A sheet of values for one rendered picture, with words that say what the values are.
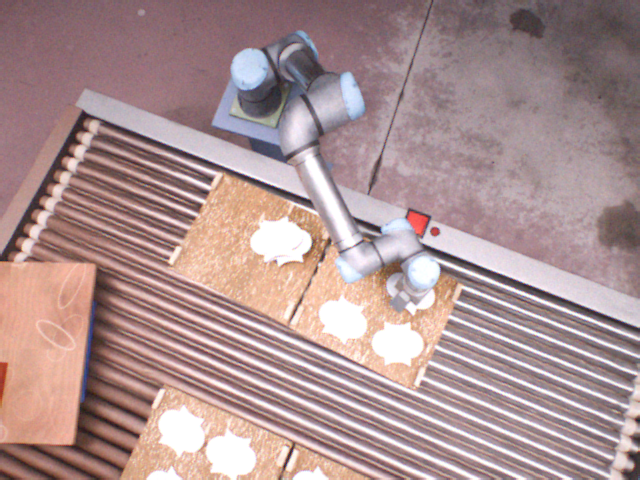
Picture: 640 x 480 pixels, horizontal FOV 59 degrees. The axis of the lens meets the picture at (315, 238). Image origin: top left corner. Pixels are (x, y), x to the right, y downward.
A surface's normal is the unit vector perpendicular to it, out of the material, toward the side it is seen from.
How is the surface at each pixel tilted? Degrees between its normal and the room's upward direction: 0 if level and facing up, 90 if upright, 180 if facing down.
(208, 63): 0
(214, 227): 0
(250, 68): 11
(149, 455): 0
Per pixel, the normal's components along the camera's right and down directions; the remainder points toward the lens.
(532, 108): -0.04, -0.25
